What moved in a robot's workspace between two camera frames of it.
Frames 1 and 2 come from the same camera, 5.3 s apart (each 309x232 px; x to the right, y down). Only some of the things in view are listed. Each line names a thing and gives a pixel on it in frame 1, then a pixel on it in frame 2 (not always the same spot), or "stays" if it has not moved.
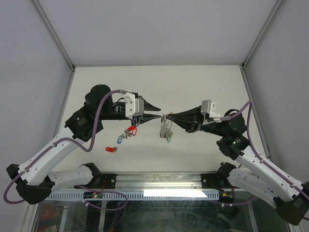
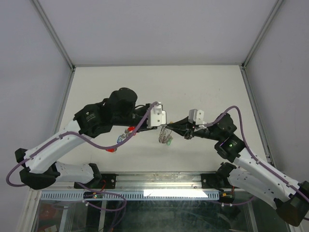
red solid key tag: x=130 y=128 stays
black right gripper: x=189 y=126 to x=183 y=127
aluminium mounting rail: x=190 y=180 stays
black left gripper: x=142 y=119 to x=147 y=129
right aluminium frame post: x=275 y=9 stays
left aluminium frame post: x=54 y=35 stays
